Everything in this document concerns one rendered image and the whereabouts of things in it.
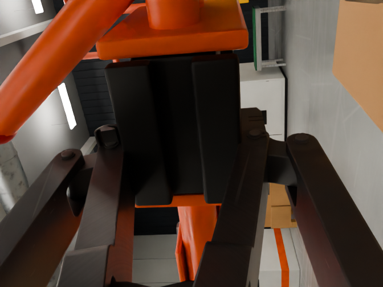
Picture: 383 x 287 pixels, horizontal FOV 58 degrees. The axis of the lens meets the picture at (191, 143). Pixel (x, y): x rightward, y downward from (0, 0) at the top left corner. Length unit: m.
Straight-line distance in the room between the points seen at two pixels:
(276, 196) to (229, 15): 7.07
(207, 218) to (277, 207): 7.17
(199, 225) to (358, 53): 0.20
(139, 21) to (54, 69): 0.05
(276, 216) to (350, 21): 7.22
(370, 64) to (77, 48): 0.21
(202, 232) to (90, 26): 0.12
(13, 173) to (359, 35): 6.22
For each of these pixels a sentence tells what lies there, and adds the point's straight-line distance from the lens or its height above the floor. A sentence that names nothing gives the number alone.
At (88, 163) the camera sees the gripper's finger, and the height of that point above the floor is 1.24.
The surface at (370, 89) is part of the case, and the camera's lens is 0.30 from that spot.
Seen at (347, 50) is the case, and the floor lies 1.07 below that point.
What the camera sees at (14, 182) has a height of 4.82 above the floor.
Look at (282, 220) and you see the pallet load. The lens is 7.59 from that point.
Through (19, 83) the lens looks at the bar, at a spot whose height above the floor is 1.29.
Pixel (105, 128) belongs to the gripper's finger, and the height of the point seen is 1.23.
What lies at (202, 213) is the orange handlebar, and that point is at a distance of 0.19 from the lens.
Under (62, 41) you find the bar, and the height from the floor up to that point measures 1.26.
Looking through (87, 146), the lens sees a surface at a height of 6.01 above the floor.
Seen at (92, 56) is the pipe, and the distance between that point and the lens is 8.98.
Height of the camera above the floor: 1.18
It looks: 7 degrees up
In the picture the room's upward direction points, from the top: 94 degrees counter-clockwise
